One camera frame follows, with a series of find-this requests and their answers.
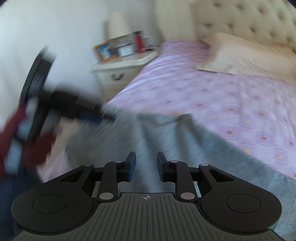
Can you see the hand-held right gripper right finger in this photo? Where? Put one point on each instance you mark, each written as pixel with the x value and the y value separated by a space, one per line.
pixel 161 166

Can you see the grey speckled blanket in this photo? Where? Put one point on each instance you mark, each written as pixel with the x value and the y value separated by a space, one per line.
pixel 148 139

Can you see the cream pillow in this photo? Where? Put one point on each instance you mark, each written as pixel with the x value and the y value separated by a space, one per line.
pixel 242 55

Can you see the red bottle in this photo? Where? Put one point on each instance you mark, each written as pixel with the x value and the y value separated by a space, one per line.
pixel 138 41

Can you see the cream nightstand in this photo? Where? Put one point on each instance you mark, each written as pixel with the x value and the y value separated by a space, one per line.
pixel 115 69

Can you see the orange picture frame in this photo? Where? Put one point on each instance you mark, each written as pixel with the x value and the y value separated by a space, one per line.
pixel 105 51

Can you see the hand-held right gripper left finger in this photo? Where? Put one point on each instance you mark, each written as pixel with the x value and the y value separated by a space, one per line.
pixel 131 166

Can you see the tufted cream headboard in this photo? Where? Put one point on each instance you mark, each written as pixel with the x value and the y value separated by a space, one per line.
pixel 254 18

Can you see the bed with pink sheet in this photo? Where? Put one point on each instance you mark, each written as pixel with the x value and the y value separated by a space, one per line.
pixel 208 97

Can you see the white table lamp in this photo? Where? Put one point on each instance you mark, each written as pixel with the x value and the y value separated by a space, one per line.
pixel 118 25

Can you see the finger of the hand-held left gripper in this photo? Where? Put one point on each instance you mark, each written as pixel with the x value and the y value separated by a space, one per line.
pixel 90 109

